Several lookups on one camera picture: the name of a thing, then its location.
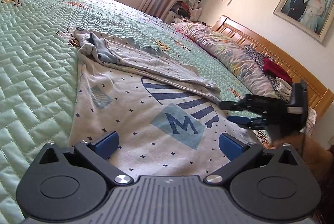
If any picture frame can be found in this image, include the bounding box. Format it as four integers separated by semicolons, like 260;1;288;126
273;0;334;43

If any nightstand clutter pile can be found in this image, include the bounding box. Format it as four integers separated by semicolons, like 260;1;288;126
170;0;204;23

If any black and white patterned pillow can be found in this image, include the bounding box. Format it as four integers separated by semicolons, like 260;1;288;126
245;45;293;102

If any white printed shirt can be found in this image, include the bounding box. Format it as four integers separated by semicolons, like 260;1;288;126
68;26;264;177

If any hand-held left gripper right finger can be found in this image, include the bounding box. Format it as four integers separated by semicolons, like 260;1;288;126
204;133;303;185

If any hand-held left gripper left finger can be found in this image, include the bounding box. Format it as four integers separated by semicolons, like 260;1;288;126
39;130;132;186

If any floral duvet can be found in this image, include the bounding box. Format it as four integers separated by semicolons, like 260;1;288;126
171;22;281;98

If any red cloth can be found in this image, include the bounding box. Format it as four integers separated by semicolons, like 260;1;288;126
262;57;294;85

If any green quilted bee bedspread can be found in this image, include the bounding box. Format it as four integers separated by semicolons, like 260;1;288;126
0;0;277;222

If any wooden headboard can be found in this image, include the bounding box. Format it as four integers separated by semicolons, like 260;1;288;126
211;15;334;120

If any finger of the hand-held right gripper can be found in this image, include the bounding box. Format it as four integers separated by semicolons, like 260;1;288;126
220;94;283;120
226;116;268;131

